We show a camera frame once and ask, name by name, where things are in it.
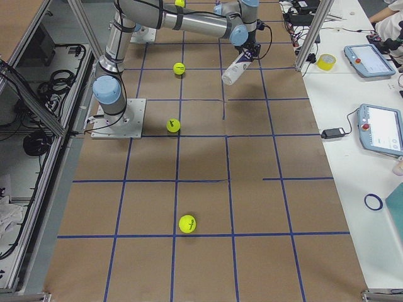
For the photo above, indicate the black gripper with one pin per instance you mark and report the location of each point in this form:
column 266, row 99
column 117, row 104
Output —
column 248, row 50

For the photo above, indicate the clear tennis ball can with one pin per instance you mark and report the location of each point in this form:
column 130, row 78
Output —
column 236, row 68

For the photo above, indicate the tennis ball middle far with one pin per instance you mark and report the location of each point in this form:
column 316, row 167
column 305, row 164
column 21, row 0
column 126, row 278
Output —
column 179, row 68

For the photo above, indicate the tennis ball far edge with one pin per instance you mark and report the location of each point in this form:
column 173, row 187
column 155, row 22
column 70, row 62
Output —
column 180, row 3

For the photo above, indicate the tennis ball near base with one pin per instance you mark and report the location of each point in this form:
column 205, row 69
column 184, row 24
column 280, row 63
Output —
column 173, row 125

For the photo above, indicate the tennis ball front centre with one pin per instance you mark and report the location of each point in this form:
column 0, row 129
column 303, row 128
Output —
column 187, row 224

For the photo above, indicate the yellow tape roll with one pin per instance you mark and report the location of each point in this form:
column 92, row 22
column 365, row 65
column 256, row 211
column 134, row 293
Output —
column 326, row 62

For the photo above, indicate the upper blue teach pendant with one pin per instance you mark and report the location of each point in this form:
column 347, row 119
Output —
column 367, row 61

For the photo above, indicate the blue teach pendant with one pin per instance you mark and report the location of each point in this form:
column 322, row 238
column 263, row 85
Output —
column 380, row 129
column 367, row 61

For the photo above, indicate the black power adapter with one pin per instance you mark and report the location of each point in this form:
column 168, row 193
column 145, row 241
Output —
column 331, row 133

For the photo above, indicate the lower blue teach pendant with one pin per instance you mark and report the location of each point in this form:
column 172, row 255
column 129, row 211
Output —
column 380, row 129

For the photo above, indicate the teal box corner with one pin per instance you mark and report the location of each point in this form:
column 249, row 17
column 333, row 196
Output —
column 395, row 208

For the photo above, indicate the aluminium frame post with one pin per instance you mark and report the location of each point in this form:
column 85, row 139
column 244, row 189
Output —
column 316, row 25

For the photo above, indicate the aluminium cart frame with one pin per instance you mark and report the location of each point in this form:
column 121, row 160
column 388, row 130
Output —
column 46, row 58

